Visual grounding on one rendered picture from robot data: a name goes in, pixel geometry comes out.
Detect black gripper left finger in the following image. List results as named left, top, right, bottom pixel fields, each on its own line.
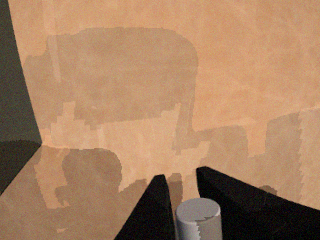
left=115, top=175, right=176, bottom=240

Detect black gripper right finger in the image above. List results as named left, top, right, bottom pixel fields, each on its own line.
left=196, top=167, right=320, bottom=240

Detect grey cylinder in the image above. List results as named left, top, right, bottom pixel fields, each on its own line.
left=175, top=199, right=223, bottom=240

